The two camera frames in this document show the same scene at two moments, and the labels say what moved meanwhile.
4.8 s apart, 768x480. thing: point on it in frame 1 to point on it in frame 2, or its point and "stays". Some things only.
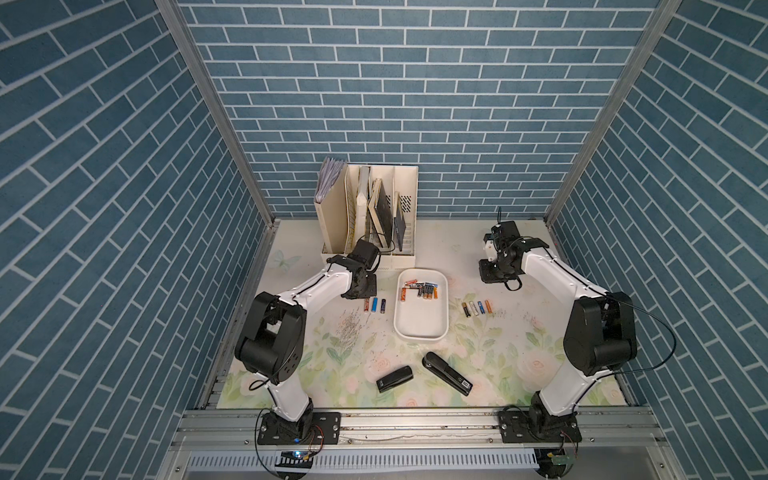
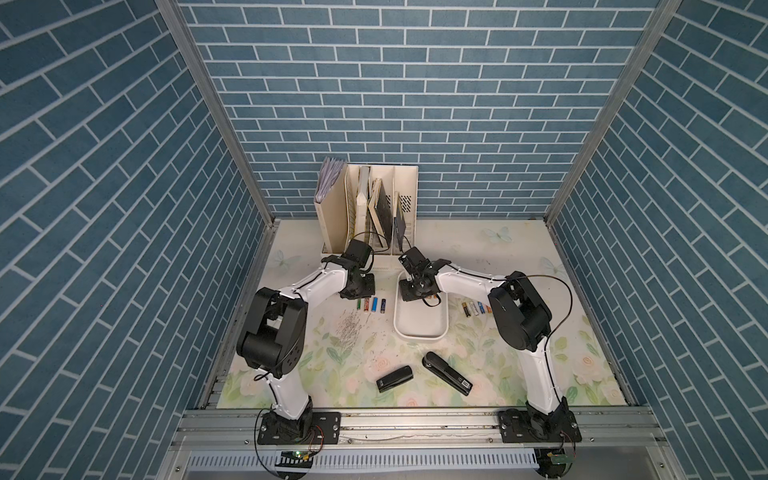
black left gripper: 372,288 stays
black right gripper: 485,277 to 405,296
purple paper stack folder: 329,171 stays
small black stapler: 395,379 stays
